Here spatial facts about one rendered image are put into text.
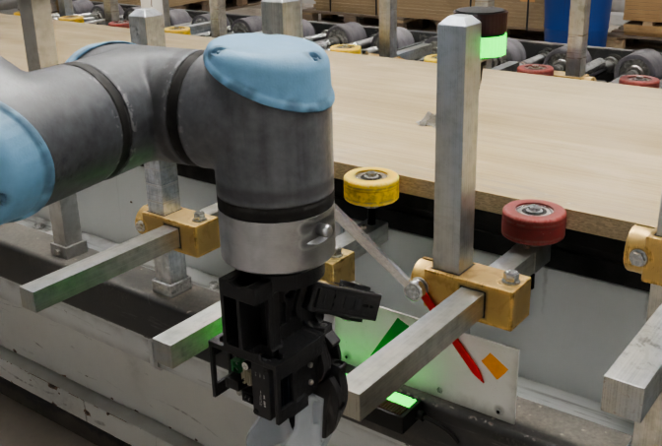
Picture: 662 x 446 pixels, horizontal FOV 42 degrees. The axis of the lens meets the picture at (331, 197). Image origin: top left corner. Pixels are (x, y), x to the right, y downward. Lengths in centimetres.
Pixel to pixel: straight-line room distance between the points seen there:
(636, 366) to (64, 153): 44
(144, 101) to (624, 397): 41
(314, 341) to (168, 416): 132
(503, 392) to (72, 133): 63
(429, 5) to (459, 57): 684
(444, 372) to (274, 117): 56
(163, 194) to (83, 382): 97
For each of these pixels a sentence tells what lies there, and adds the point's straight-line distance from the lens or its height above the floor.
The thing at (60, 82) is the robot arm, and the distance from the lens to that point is 61.
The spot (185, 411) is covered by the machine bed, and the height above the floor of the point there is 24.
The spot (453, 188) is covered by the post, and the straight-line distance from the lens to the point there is 97.
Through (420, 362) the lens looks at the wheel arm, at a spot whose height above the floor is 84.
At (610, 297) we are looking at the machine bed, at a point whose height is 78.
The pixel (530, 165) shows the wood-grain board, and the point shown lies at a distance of 130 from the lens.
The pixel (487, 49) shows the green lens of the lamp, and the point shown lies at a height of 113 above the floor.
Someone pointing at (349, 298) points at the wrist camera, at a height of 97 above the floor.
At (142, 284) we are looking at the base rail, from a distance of 142.
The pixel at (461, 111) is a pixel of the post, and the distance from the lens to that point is 94.
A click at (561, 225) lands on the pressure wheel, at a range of 110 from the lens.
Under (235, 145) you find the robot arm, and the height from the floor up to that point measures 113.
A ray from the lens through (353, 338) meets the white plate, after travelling 113.
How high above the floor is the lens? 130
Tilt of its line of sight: 20 degrees down
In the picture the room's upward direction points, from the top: 1 degrees counter-clockwise
